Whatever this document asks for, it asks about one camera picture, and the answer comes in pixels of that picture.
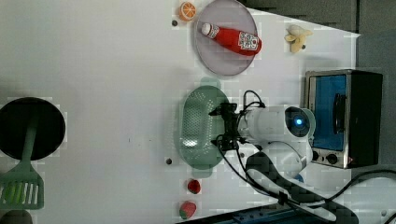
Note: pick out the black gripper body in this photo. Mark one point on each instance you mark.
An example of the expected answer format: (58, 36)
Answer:
(230, 118)

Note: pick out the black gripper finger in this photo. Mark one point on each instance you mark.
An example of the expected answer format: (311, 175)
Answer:
(218, 143)
(216, 112)

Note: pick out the green plastic strainer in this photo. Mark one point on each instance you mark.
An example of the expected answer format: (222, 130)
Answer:
(197, 129)

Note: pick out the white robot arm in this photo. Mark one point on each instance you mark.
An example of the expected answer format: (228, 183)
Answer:
(281, 136)

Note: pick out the red ketchup bottle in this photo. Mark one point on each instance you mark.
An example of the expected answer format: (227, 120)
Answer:
(237, 41)

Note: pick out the red green strawberry toy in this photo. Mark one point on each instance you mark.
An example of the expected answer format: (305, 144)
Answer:
(187, 210)

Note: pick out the grey round plate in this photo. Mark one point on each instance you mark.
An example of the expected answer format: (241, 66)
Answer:
(216, 58)

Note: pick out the blue bowl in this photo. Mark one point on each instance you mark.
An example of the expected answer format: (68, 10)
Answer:
(299, 178)

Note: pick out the orange slice toy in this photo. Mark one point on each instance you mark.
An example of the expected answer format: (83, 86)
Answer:
(187, 11)

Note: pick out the peeled banana toy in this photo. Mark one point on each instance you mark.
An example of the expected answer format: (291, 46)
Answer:
(296, 37)

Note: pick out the black toaster oven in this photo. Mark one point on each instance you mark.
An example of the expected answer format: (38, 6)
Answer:
(347, 109)

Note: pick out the green slotted spatula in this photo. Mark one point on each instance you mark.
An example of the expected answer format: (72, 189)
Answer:
(22, 187)

